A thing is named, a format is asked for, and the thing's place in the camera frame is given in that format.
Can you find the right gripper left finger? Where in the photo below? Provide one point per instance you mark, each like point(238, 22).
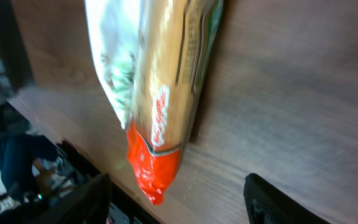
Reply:
point(87, 204)

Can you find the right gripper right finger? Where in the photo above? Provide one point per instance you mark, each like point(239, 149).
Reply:
point(267, 204)

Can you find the white silver tube package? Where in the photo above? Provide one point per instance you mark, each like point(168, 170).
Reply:
point(113, 27)

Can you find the long orange snack package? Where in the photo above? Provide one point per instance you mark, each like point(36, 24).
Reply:
point(177, 37)

